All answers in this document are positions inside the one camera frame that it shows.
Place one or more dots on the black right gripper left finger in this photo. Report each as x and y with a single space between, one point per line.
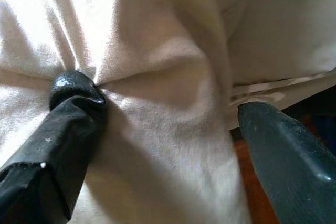
52 142

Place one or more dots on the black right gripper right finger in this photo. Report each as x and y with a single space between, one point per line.
294 169

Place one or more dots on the pink cartoon print quilt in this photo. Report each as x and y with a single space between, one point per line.
157 129

